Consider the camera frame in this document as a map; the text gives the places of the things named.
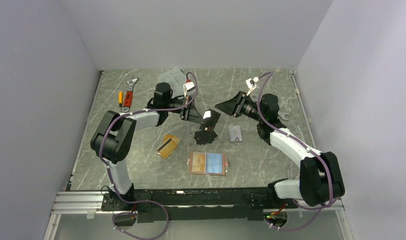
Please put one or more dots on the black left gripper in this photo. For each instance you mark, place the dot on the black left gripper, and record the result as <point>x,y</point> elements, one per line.
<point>194,115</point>

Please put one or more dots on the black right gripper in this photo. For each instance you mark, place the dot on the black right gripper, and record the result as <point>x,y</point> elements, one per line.
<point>234,106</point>

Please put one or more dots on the black VIP card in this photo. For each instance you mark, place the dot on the black VIP card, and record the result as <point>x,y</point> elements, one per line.
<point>209,120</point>

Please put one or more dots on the silver VIP card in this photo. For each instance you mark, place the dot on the silver VIP card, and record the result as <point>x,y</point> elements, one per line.
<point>235,133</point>

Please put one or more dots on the gold VIP card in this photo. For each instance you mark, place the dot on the gold VIP card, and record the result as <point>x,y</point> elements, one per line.
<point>198,162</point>

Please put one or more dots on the tan leather card holder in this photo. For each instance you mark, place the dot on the tan leather card holder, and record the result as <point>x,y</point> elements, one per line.
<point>215,164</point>

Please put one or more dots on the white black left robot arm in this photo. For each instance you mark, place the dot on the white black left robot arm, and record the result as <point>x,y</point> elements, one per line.
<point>113,138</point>

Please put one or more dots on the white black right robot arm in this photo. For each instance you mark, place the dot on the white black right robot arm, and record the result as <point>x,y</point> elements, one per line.
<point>320,177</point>

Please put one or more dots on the black card stack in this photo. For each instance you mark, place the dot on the black card stack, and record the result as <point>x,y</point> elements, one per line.
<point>204,137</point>

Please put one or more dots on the silver open end wrench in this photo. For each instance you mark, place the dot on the silver open end wrench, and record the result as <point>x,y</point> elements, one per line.
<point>283,115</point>

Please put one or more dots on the clear plastic screw box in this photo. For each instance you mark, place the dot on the clear plastic screw box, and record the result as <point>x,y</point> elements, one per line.
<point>176,78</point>

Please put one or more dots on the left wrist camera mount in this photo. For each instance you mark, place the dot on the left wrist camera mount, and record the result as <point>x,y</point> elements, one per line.
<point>188,87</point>

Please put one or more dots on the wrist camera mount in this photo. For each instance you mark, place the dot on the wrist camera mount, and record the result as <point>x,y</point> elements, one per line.
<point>188,87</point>
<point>251,84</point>

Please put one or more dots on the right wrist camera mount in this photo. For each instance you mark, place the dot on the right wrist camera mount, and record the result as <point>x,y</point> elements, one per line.
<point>251,84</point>

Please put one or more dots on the red handled adjustable wrench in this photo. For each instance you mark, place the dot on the red handled adjustable wrench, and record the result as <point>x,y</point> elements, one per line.
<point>129,95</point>

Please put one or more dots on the small yellow handled screwdriver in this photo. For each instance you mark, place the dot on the small yellow handled screwdriver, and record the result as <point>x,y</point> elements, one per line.
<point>120,99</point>

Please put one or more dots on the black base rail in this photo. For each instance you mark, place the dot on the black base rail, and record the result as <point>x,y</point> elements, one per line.
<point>250,203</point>

